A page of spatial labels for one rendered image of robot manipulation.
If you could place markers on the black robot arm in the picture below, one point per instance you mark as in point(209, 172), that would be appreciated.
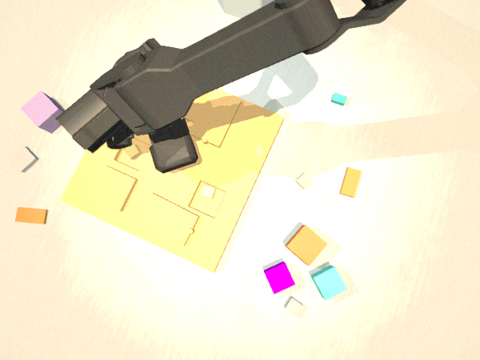
point(153, 87)

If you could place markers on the pale yellow square board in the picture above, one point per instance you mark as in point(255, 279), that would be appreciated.
point(232, 138)

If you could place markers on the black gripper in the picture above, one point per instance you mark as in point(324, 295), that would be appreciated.
point(173, 148)

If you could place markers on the pink cube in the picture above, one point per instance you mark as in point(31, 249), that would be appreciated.
point(43, 111)

